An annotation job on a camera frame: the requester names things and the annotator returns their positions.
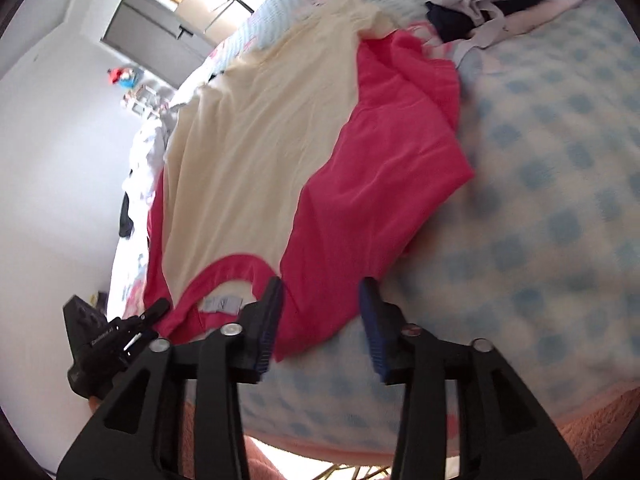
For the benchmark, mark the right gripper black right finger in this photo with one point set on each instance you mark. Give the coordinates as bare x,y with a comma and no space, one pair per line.
504,432

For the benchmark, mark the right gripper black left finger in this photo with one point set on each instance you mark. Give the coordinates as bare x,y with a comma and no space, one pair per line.
136,431

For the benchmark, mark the cream and pink shirt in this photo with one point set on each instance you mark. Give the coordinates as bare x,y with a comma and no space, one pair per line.
315,161

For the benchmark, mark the red plush toy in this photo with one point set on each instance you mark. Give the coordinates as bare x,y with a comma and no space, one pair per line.
125,76

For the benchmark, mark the grey wardrobe cabinet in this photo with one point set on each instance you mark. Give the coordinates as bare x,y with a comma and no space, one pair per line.
154,37

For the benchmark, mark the black garment in pile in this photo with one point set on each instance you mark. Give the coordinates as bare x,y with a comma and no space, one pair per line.
452,24

